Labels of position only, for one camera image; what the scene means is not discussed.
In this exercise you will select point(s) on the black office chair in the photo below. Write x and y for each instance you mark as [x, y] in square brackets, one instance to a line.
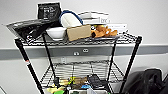
[146, 81]

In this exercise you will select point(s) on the large white wall socket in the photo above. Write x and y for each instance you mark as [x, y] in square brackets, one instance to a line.
[85, 50]

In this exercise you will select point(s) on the yellow toy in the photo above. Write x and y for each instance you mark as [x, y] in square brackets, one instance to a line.
[55, 89]

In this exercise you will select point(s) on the white bowl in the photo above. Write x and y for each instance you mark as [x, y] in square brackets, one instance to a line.
[56, 32]

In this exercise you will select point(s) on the plain white flat box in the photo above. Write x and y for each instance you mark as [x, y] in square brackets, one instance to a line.
[93, 15]

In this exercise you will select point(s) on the white box with dark print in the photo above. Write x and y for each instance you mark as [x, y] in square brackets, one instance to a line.
[96, 21]

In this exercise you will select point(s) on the small white wall socket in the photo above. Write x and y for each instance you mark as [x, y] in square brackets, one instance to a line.
[76, 53]

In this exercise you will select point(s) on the long grey wall band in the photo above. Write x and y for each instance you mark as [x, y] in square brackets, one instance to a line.
[10, 53]

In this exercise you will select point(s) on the tan cardboard packet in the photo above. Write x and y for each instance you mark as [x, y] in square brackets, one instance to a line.
[78, 81]

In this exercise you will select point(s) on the white cushion with blue rim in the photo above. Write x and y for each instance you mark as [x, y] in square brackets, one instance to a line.
[70, 19]

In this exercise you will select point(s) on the black plastic bag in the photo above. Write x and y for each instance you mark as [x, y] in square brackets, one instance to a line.
[28, 28]

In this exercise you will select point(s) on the black box with grey print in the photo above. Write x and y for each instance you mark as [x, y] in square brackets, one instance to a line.
[49, 10]

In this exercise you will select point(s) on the dark flat box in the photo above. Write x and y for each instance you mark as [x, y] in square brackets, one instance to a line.
[95, 81]

